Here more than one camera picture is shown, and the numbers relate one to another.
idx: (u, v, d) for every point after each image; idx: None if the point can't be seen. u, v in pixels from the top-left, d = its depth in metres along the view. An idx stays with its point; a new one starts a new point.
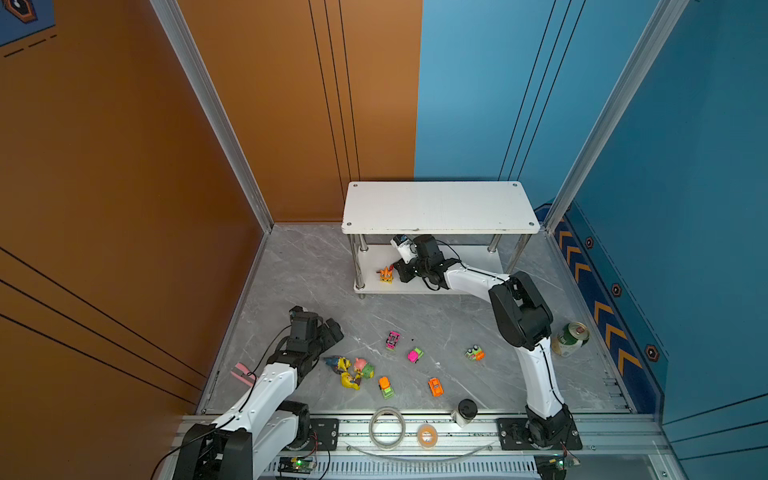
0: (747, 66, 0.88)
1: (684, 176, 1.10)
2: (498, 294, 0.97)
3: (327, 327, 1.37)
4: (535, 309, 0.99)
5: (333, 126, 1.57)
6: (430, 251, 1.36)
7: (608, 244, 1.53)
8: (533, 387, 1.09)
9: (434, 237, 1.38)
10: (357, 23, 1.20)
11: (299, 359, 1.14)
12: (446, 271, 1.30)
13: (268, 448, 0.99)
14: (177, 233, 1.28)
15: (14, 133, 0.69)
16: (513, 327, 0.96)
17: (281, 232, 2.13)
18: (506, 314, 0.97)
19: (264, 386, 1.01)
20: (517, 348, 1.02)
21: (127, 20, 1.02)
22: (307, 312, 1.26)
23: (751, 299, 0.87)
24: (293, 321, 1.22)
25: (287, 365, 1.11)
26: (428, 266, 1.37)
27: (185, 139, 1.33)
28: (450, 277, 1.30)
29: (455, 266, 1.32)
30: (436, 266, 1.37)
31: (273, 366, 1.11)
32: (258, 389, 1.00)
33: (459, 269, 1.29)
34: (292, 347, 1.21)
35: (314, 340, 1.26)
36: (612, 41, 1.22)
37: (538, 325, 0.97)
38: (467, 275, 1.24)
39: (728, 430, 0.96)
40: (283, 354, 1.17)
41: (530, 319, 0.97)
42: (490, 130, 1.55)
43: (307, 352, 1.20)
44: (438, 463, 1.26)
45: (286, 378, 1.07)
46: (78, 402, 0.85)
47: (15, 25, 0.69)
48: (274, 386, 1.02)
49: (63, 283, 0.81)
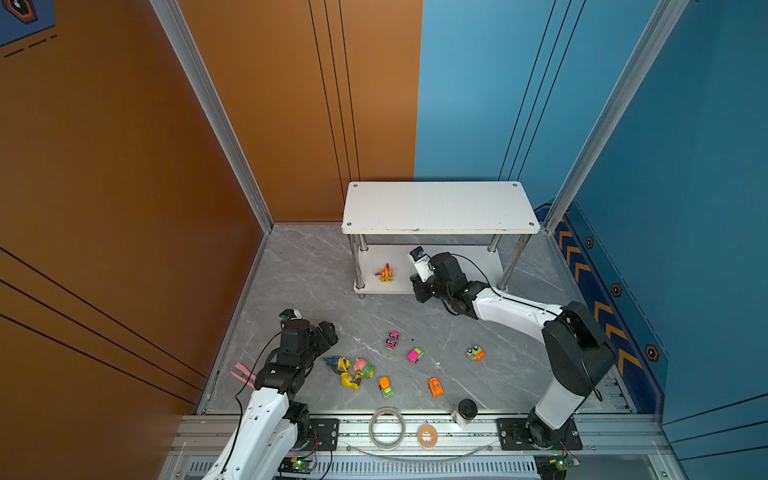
0: (747, 67, 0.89)
1: (684, 175, 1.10)
2: (559, 336, 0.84)
3: (320, 331, 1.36)
4: (599, 347, 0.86)
5: (333, 126, 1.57)
6: (452, 274, 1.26)
7: (608, 244, 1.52)
8: (554, 405, 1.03)
9: (453, 256, 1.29)
10: (357, 24, 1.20)
11: (287, 379, 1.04)
12: (476, 300, 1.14)
13: (267, 471, 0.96)
14: (176, 233, 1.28)
15: (13, 133, 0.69)
16: (577, 372, 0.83)
17: (281, 232, 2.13)
18: (570, 361, 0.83)
19: (250, 428, 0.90)
20: (581, 394, 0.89)
21: (126, 19, 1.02)
22: (298, 322, 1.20)
23: (751, 299, 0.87)
24: (282, 332, 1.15)
25: (275, 391, 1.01)
26: (452, 292, 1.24)
27: (185, 139, 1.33)
28: (482, 307, 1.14)
29: (487, 293, 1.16)
30: (459, 292, 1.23)
31: (259, 394, 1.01)
32: (243, 433, 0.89)
33: (495, 299, 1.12)
34: (281, 361, 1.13)
35: (305, 349, 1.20)
36: (612, 41, 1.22)
37: (605, 366, 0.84)
38: (506, 307, 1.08)
39: (728, 430, 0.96)
40: (272, 372, 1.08)
41: (597, 361, 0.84)
42: (490, 130, 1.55)
43: (298, 366, 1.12)
44: (437, 463, 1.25)
45: (275, 410, 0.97)
46: (77, 401, 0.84)
47: (16, 25, 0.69)
48: (259, 427, 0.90)
49: (62, 283, 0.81)
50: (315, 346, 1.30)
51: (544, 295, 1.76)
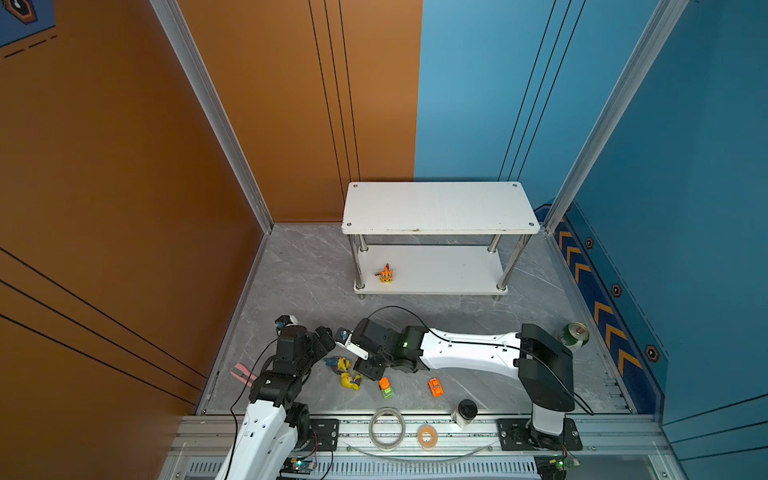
0: (747, 67, 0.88)
1: (684, 176, 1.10)
2: (536, 373, 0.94)
3: (318, 338, 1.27)
4: (561, 359, 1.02)
5: (333, 127, 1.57)
6: (380, 339, 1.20)
7: (608, 244, 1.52)
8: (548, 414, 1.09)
9: (369, 321, 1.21)
10: (357, 24, 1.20)
11: (284, 390, 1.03)
12: (425, 358, 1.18)
13: (271, 472, 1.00)
14: (176, 233, 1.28)
15: (13, 134, 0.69)
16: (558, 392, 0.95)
17: (281, 232, 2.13)
18: (552, 387, 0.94)
19: (246, 446, 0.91)
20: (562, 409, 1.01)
21: (126, 20, 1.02)
22: (294, 329, 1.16)
23: (751, 299, 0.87)
24: (278, 339, 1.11)
25: (270, 404, 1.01)
26: (388, 355, 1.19)
27: (185, 140, 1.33)
28: (434, 360, 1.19)
29: (433, 342, 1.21)
30: (395, 350, 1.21)
31: (254, 407, 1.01)
32: (239, 451, 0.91)
33: (445, 347, 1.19)
34: (277, 369, 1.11)
35: (302, 356, 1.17)
36: (612, 43, 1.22)
37: (570, 375, 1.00)
38: (458, 355, 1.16)
39: (728, 431, 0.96)
40: (267, 382, 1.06)
41: (563, 370, 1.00)
42: (489, 131, 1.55)
43: (295, 374, 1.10)
44: (438, 463, 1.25)
45: (271, 424, 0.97)
46: (77, 401, 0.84)
47: (15, 25, 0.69)
48: (255, 444, 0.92)
49: (62, 282, 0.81)
50: (312, 352, 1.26)
51: (544, 295, 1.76)
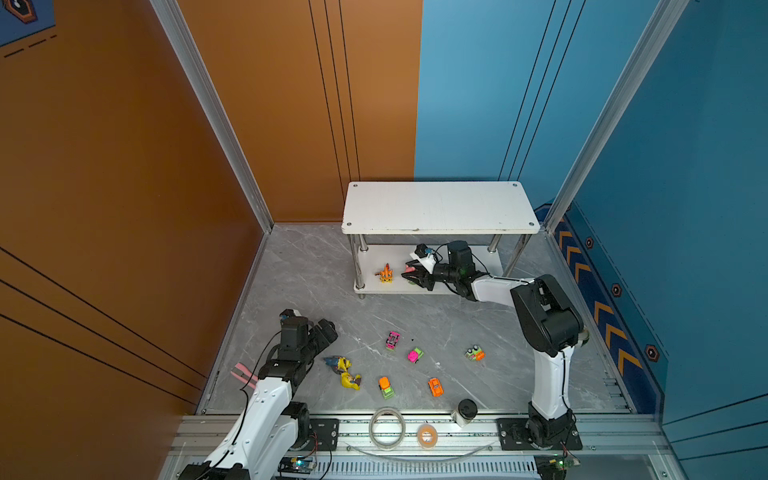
0: (746, 66, 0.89)
1: (685, 174, 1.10)
2: (520, 294, 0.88)
3: (321, 329, 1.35)
4: (564, 313, 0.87)
5: (333, 126, 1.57)
6: (465, 260, 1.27)
7: (608, 244, 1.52)
8: (543, 390, 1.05)
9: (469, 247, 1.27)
10: (356, 23, 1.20)
11: (291, 371, 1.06)
12: (473, 282, 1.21)
13: (267, 466, 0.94)
14: (176, 233, 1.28)
15: (12, 136, 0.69)
16: (535, 327, 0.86)
17: (281, 232, 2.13)
18: (529, 316, 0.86)
19: (258, 408, 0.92)
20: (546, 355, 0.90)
21: (126, 19, 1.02)
22: (297, 318, 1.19)
23: (752, 297, 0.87)
24: (283, 328, 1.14)
25: (280, 379, 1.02)
26: (456, 277, 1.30)
27: (186, 140, 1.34)
28: (478, 288, 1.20)
29: (481, 277, 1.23)
30: (465, 278, 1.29)
31: (265, 381, 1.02)
32: (251, 414, 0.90)
33: (487, 279, 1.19)
34: (283, 357, 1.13)
35: (306, 345, 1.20)
36: (612, 42, 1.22)
37: (569, 330, 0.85)
38: (491, 283, 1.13)
39: (728, 430, 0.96)
40: (275, 365, 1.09)
41: (559, 322, 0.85)
42: (490, 131, 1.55)
43: (300, 360, 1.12)
44: (438, 463, 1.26)
45: (280, 396, 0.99)
46: (76, 403, 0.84)
47: (15, 25, 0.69)
48: (266, 408, 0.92)
49: (65, 285, 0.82)
50: (316, 342, 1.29)
51: None
